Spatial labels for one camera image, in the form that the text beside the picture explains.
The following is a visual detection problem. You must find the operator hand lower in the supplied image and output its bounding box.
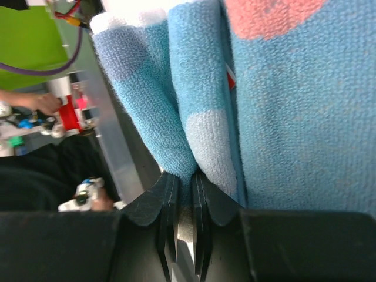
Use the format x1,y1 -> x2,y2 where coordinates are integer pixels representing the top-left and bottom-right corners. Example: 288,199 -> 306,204
91,197 -> 114,212

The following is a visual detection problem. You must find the operator hand upper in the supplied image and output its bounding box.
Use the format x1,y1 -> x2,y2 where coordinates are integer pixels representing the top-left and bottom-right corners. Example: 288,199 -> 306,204
1,90 -> 62,116

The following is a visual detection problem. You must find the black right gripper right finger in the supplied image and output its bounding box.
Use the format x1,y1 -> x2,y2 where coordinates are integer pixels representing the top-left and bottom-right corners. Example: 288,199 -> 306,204
191,173 -> 375,281

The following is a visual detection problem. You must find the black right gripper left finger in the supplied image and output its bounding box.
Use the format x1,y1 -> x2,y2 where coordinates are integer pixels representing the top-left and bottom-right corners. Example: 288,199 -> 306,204
1,173 -> 179,281

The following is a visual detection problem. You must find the green board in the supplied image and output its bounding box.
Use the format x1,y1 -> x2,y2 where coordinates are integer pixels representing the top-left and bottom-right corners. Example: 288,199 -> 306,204
0,5 -> 73,91

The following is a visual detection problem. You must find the blue orange patterned towel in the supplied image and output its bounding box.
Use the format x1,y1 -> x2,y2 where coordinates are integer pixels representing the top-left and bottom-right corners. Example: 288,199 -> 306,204
90,1 -> 375,215

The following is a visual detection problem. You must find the aluminium front rail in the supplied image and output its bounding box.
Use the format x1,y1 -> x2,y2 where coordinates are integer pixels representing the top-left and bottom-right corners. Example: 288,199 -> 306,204
73,32 -> 160,203

